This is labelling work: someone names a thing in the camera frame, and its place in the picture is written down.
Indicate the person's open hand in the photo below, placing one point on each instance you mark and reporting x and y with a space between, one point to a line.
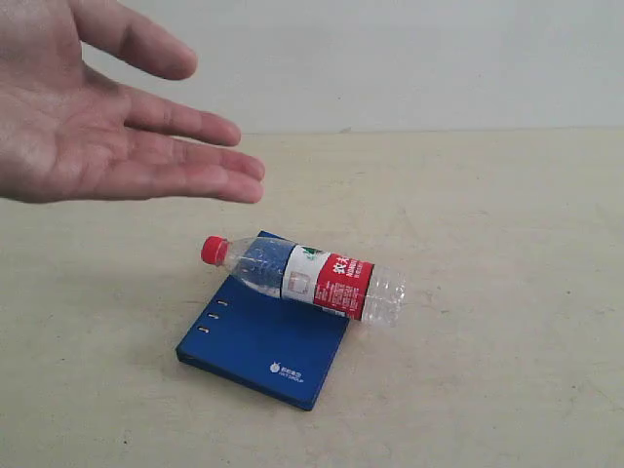
70 133

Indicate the clear plastic water bottle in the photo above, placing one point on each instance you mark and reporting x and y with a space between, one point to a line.
338 284

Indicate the blue ring-bound notebook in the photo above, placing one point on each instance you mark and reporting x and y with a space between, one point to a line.
281 348

